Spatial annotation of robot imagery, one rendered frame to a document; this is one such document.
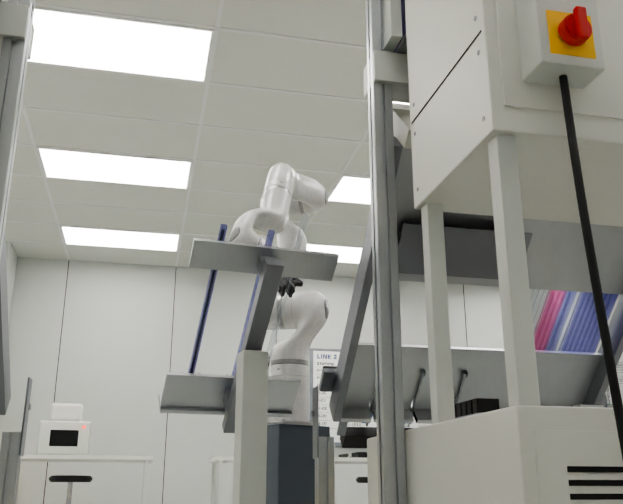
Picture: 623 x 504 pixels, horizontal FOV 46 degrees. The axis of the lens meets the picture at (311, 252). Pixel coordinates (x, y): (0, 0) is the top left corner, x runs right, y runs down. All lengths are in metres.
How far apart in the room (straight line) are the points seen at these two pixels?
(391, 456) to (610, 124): 0.65
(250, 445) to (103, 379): 6.87
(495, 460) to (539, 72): 0.54
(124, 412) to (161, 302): 1.29
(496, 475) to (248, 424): 0.77
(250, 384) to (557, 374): 0.80
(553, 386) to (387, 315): 0.77
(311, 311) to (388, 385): 0.97
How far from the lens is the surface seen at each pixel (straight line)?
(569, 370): 2.02
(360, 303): 1.65
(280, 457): 2.18
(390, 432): 1.34
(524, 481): 0.97
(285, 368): 2.27
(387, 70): 1.56
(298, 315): 2.30
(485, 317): 9.59
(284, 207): 2.21
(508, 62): 1.14
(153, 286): 8.69
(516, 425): 0.97
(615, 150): 1.20
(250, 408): 1.67
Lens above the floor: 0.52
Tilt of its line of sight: 18 degrees up
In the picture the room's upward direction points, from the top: straight up
